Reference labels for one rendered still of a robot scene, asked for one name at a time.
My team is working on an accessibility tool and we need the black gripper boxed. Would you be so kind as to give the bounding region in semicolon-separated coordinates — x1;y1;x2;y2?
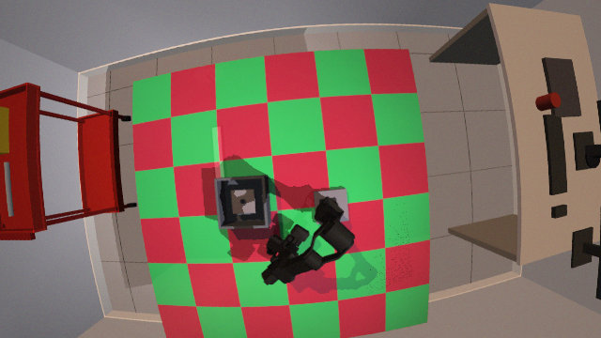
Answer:
270;224;310;262

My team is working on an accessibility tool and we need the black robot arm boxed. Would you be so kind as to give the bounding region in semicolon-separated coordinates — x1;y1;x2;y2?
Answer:
261;196;355;285

